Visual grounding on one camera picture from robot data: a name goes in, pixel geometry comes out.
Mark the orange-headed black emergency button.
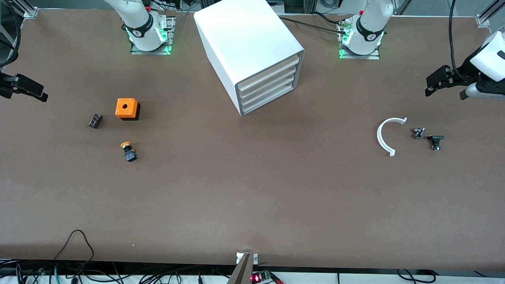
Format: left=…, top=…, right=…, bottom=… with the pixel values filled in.
left=120, top=141, right=138, bottom=163

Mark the white drawer cabinet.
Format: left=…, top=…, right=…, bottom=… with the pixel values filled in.
left=193, top=0, right=305, bottom=117

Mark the circuit board with red light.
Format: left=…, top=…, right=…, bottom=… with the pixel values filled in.
left=251, top=270, right=283, bottom=284

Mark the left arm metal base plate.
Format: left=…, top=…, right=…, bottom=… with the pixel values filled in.
left=338, top=19, right=380, bottom=60

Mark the white curved half ring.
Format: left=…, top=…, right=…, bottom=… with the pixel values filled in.
left=377, top=117, right=408, bottom=157

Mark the aluminium frame profile corner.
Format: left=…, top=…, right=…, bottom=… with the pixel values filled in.
left=476, top=0, right=505, bottom=27
left=8, top=0, right=39, bottom=19

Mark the orange push-button enclosure box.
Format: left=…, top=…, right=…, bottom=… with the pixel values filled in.
left=115, top=98, right=141, bottom=121

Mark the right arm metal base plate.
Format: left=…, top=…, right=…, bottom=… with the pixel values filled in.
left=130, top=16, right=176, bottom=55

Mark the thin black looped cable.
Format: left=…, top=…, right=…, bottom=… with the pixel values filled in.
left=53, top=230, right=95, bottom=263

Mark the black power cable on table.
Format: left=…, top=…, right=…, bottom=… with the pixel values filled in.
left=278, top=11, right=350, bottom=36

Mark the tangled black cable bundle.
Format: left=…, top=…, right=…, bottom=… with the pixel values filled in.
left=0, top=258, right=237, bottom=284

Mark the metal bracket with beam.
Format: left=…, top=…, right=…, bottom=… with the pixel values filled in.
left=227, top=252, right=259, bottom=284

